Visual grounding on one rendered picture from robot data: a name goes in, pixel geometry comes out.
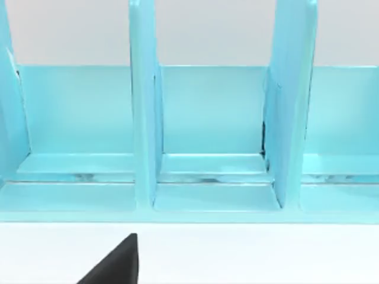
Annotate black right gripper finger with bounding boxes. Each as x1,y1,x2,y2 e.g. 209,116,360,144
76,233,139,284

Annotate light blue rack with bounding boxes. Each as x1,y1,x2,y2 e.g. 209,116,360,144
0,0,379,225

